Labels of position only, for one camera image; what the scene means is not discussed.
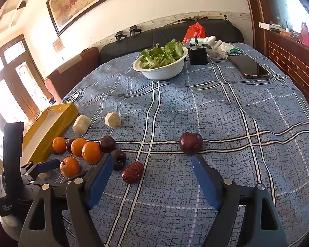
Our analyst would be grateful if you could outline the person's left hand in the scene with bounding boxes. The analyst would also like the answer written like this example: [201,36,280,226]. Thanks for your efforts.
[0,210,23,241]

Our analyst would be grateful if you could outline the brown wooden cabinet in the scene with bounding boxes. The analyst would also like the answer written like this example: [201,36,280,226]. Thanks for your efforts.
[241,0,309,119]

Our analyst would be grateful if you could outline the small framed wall notice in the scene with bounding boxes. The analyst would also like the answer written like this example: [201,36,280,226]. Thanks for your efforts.
[53,37,65,53]

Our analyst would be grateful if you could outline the red plastic bag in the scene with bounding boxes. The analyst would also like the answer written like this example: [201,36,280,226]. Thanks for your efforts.
[182,23,206,44]

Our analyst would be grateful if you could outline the black box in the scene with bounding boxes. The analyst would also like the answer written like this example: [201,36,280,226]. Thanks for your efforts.
[187,44,208,65]

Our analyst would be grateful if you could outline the large dark red plum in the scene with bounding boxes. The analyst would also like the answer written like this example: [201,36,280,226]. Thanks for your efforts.
[179,132,204,155]

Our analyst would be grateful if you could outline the red bottle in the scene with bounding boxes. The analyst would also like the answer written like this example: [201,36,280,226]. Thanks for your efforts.
[300,22,309,47]

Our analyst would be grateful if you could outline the blue plaid blanket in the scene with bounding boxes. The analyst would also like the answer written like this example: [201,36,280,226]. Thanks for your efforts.
[28,42,309,247]

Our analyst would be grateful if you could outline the reddish brown armchair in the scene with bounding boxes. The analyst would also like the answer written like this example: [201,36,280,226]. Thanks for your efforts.
[44,47,101,103]

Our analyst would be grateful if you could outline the white bowl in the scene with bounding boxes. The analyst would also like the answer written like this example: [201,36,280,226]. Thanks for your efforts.
[132,54,185,81]

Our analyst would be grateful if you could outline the white and green glove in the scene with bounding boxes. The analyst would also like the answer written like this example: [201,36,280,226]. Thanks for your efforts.
[219,41,244,57]

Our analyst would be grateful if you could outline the green lettuce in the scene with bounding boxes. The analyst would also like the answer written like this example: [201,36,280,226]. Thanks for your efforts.
[140,38,184,70]

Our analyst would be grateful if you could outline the red jujube date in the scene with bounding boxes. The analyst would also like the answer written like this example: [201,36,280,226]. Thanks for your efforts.
[122,161,145,185]

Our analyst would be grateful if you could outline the black sofa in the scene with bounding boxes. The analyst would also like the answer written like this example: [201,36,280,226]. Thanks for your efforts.
[99,18,245,65]

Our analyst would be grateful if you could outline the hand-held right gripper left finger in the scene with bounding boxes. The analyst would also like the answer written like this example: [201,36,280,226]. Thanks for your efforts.
[18,153,115,247]

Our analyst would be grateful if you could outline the faceted peeled white fruit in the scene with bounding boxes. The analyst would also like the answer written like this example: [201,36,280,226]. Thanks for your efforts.
[104,112,122,129]

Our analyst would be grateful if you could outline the wooden glass door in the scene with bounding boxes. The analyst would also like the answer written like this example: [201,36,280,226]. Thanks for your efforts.
[0,34,45,160]

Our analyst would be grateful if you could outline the small peeled white fruit piece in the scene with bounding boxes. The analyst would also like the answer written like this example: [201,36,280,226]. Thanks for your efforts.
[38,170,53,181]

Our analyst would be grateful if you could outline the round peeled white fruit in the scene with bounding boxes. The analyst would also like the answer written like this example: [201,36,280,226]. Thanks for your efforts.
[72,114,91,135]

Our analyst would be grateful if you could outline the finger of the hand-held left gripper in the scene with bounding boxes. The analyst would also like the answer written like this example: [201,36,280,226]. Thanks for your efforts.
[27,159,61,178]

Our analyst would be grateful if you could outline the yellow cardboard box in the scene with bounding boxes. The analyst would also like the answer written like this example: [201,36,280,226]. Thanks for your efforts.
[22,102,79,163]

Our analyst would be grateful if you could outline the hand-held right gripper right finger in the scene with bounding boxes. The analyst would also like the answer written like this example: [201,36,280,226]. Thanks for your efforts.
[192,154,289,247]

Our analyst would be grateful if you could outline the black smartphone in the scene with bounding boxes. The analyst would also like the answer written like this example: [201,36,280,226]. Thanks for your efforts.
[228,55,271,79]

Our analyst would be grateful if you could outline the framed wall painting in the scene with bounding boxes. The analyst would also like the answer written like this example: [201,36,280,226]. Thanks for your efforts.
[46,0,152,37]

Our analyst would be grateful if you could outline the orange tangerine with stem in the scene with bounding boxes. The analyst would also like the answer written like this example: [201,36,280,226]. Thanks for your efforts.
[60,157,81,178]

